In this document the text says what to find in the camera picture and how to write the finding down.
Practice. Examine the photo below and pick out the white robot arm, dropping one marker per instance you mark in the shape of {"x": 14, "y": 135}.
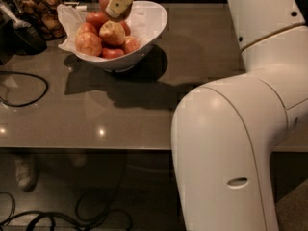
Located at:
{"x": 223, "y": 132}

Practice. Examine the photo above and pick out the white paper bowl liner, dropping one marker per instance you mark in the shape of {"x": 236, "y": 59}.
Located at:
{"x": 144, "y": 21}

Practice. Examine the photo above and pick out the center yellow-red apple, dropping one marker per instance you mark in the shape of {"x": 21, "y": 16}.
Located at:
{"x": 112, "y": 33}

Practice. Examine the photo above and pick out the yellow-red apple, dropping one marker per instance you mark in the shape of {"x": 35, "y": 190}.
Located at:
{"x": 112, "y": 33}
{"x": 88, "y": 43}

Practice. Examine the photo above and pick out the bottom small red apple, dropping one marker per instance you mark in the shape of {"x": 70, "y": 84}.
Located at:
{"x": 110, "y": 53}

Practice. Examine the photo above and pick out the front left yellow-red apple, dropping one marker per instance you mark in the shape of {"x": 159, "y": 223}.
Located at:
{"x": 88, "y": 43}

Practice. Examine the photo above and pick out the white ceramic bowl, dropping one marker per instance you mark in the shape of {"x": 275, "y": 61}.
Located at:
{"x": 127, "y": 61}

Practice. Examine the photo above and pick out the glass jar of snacks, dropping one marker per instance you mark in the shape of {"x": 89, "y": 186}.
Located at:
{"x": 44, "y": 14}

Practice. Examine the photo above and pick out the white shoe under table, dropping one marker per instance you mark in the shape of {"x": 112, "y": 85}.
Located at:
{"x": 25, "y": 172}

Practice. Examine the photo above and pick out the black appliance with white handle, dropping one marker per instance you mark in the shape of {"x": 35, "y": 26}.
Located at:
{"x": 29, "y": 40}

